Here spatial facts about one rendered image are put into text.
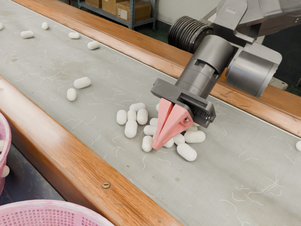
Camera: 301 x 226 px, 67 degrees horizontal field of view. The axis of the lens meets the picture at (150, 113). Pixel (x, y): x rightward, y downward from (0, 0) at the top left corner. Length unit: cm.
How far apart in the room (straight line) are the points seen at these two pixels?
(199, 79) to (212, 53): 5
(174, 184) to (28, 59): 49
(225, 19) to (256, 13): 5
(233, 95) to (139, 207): 34
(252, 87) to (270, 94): 20
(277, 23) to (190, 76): 16
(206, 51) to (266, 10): 11
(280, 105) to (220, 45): 22
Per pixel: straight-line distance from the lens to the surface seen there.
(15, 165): 49
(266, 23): 42
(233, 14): 40
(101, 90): 52
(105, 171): 33
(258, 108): 53
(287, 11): 43
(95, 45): 70
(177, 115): 34
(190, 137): 40
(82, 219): 31
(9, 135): 41
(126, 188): 31
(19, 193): 45
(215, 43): 39
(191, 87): 36
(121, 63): 63
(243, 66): 37
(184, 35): 81
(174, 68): 59
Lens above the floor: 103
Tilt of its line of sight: 39 degrees down
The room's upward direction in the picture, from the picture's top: 6 degrees clockwise
